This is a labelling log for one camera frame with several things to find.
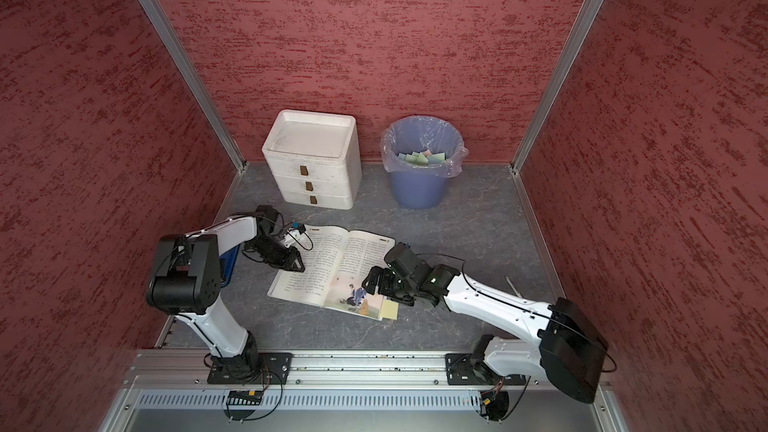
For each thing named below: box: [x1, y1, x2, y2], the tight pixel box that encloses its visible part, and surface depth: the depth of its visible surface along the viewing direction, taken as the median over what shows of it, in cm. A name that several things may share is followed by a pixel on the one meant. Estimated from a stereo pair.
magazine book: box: [267, 225, 396, 320], surface depth 91 cm
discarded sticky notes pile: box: [398, 150, 447, 165], surface depth 105 cm
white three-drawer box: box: [262, 110, 362, 210], surface depth 99 cm
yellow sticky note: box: [381, 299, 399, 320], surface depth 85 cm
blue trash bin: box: [388, 115, 463, 210], surface depth 100 cm
